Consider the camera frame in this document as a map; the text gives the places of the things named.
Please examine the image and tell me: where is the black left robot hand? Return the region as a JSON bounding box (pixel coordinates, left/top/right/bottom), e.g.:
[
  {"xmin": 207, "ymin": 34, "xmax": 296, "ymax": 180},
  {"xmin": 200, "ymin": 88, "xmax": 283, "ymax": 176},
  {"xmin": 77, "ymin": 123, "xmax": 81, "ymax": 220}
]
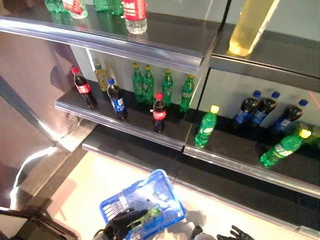
[{"xmin": 103, "ymin": 208, "xmax": 149, "ymax": 240}]

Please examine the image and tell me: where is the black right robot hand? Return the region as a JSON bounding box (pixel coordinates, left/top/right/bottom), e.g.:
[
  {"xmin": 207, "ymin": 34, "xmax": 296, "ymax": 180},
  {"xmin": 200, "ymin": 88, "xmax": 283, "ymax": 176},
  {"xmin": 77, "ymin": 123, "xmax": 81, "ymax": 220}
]
[{"xmin": 216, "ymin": 224, "xmax": 256, "ymax": 240}]

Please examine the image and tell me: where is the blue plastic shopping basket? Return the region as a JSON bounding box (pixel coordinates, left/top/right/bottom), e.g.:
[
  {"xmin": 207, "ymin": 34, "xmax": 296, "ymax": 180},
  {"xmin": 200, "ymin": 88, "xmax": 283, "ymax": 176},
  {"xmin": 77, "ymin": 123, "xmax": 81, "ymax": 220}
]
[{"xmin": 99, "ymin": 169, "xmax": 187, "ymax": 240}]

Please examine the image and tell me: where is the silver right robot leg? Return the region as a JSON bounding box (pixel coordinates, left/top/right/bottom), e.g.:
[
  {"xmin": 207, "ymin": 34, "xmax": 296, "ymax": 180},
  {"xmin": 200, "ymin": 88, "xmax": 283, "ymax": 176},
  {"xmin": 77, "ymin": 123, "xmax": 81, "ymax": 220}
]
[{"xmin": 190, "ymin": 224, "xmax": 218, "ymax": 240}]

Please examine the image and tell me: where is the green soda bottle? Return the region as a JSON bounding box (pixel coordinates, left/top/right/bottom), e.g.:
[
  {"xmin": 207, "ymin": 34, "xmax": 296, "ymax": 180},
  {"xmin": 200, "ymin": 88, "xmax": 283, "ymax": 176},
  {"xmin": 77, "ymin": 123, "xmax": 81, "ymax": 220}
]
[
  {"xmin": 92, "ymin": 0, "xmax": 111, "ymax": 13},
  {"xmin": 44, "ymin": 0, "xmax": 70, "ymax": 15},
  {"xmin": 127, "ymin": 206, "xmax": 163, "ymax": 228},
  {"xmin": 108, "ymin": 0, "xmax": 125, "ymax": 16}
]

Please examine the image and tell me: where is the black metal stand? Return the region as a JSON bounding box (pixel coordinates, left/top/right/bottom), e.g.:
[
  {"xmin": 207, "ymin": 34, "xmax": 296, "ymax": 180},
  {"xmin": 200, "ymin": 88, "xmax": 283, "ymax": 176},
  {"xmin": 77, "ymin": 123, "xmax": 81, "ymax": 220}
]
[{"xmin": 0, "ymin": 206, "xmax": 78, "ymax": 240}]

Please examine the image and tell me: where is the Coca-Cola bottle red label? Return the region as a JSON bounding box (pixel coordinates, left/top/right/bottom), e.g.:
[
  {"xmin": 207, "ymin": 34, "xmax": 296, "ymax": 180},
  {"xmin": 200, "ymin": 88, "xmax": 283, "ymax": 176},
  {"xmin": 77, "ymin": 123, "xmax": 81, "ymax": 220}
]
[
  {"xmin": 71, "ymin": 66, "xmax": 98, "ymax": 109},
  {"xmin": 149, "ymin": 91, "xmax": 167, "ymax": 133}
]

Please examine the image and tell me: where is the small yellow tea bottle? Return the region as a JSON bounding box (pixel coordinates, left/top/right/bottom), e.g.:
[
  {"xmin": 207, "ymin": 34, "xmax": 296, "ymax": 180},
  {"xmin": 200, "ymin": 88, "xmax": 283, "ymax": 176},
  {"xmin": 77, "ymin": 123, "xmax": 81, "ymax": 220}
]
[{"xmin": 93, "ymin": 62, "xmax": 110, "ymax": 93}]

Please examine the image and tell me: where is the grey metal shelf upright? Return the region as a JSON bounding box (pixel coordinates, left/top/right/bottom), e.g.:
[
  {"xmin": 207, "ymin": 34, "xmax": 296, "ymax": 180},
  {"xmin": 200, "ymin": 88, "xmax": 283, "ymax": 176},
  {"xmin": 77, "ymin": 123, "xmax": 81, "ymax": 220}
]
[{"xmin": 188, "ymin": 0, "xmax": 232, "ymax": 112}]

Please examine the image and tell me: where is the large yellow tea bottle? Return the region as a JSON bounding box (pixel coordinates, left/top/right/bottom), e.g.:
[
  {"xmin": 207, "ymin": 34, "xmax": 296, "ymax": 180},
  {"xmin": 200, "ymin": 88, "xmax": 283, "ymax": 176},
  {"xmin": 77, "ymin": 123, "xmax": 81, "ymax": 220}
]
[{"xmin": 228, "ymin": 0, "xmax": 281, "ymax": 57}]

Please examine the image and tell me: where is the water bottle red label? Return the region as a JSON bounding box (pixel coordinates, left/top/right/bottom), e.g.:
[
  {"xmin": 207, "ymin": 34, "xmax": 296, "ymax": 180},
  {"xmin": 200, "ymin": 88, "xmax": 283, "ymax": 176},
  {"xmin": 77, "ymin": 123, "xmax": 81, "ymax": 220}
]
[
  {"xmin": 121, "ymin": 0, "xmax": 148, "ymax": 35},
  {"xmin": 62, "ymin": 0, "xmax": 89, "ymax": 20}
]

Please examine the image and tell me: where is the silver metal post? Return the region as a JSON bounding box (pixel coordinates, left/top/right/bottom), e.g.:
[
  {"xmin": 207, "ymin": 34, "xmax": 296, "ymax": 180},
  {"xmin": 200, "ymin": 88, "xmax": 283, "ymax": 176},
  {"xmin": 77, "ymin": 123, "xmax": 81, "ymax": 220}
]
[{"xmin": 0, "ymin": 76, "xmax": 60, "ymax": 146}]

